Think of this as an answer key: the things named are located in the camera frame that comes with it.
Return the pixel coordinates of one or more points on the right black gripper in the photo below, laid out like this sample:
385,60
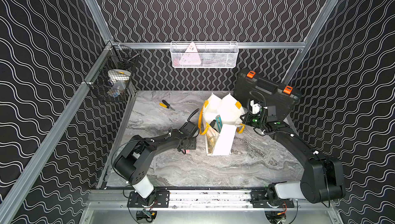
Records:
246,120

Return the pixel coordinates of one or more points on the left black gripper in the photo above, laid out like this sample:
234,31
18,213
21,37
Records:
188,143

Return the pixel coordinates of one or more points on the yellow black art knife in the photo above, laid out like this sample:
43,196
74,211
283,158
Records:
213,124

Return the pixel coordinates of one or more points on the teal utility knife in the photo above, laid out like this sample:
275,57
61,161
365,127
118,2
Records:
219,123

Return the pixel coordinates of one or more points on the white pouch with yellow handles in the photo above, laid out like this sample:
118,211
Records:
230,110

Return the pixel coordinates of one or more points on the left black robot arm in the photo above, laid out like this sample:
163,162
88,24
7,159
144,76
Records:
135,157

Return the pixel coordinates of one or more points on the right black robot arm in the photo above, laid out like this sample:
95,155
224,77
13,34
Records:
323,177

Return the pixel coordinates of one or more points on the black tool case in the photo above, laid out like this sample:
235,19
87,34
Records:
253,86

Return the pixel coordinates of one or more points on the yellow black screwdriver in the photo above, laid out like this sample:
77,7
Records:
166,105

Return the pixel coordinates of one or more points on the pink triangle card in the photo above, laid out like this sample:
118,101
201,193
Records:
191,57

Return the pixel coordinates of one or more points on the silver mounting rail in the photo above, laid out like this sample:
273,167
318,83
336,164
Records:
208,198

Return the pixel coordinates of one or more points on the white wire wall basket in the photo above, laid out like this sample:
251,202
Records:
212,54

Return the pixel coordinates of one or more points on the black wire corner basket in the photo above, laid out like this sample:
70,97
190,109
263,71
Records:
102,88

